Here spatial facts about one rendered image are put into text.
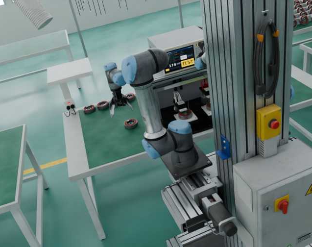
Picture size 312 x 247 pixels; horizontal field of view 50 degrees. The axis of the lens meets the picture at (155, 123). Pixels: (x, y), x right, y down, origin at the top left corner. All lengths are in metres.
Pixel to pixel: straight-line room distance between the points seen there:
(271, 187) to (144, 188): 2.03
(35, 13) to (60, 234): 1.87
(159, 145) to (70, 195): 1.97
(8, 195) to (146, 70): 1.46
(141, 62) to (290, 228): 0.97
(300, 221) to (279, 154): 0.31
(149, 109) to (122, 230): 1.61
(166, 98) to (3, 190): 1.43
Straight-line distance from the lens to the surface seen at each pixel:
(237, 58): 1.28
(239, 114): 1.39
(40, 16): 3.03
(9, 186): 2.65
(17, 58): 5.41
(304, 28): 4.45
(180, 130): 1.70
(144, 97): 1.57
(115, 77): 1.90
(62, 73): 2.93
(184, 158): 1.80
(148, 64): 1.53
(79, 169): 2.51
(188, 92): 2.93
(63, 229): 3.23
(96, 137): 2.78
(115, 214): 3.15
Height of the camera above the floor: 2.21
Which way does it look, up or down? 32 degrees down
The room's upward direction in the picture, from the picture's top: 12 degrees counter-clockwise
